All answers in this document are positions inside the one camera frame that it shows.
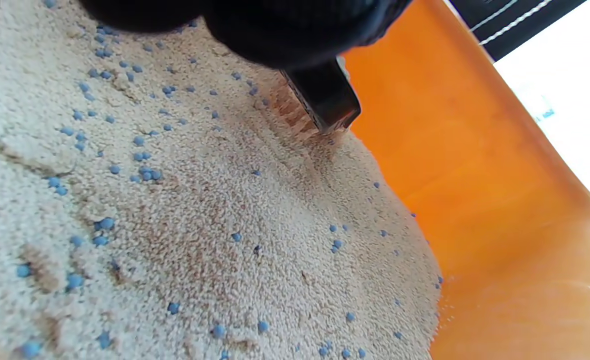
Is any person's left hand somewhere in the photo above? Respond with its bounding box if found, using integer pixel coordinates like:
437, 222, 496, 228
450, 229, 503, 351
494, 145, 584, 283
77, 0, 413, 69

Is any black slotted litter scoop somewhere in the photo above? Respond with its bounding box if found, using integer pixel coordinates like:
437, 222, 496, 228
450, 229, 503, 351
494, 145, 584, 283
280, 56, 362, 135

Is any beige cat litter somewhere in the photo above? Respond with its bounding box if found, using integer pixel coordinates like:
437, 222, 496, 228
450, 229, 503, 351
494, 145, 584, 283
0, 0, 444, 360

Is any orange plastic litter box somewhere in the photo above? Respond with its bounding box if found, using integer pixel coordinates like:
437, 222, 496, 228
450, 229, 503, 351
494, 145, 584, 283
342, 0, 590, 360

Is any black window frame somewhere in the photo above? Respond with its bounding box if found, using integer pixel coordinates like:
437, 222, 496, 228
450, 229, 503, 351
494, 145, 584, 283
447, 0, 588, 62

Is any white bead chain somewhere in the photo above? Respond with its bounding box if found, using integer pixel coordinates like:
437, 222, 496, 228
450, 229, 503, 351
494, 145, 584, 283
469, 0, 556, 47

